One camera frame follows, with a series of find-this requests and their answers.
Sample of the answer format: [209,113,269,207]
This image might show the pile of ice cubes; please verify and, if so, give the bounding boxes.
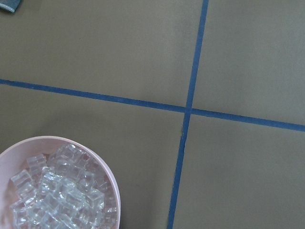
[10,144,118,229]

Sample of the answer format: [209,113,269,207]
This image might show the pink bowl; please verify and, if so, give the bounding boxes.
[0,136,121,229]

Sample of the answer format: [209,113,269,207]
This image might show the grey folded cloth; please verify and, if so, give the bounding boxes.
[0,0,21,13]

